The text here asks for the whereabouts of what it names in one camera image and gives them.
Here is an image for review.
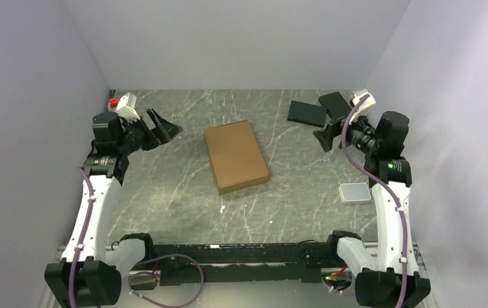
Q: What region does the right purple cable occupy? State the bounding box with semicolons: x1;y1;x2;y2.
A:
322;94;411;308

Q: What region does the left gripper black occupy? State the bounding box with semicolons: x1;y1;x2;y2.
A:
117;108;182;155

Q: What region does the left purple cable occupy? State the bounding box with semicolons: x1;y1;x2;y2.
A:
67;167;205;308

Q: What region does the black foam block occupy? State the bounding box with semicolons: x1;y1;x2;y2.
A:
287;100;327;128
318;92;352;119

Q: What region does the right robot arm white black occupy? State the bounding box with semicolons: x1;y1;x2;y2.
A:
313;111;431;307

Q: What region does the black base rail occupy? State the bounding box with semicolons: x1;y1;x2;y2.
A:
132;239;344;286

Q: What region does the black foam block far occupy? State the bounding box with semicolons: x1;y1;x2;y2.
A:
318;92;352;119

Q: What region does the black foam block near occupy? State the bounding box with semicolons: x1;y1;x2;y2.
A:
287;100;327;128

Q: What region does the purple cable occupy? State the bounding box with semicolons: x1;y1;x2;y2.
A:
67;167;205;308
322;94;411;308

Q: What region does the brown cardboard box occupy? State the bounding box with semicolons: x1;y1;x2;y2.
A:
204;120;270;195

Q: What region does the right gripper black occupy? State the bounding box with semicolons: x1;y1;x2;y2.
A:
313;107;381;155

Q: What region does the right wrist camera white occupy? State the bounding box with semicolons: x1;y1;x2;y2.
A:
350;89;376;124

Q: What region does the white rectangular tray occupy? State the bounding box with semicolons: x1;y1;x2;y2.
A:
338;182;372;203

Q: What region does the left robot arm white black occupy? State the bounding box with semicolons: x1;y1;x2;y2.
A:
44;108;182;307

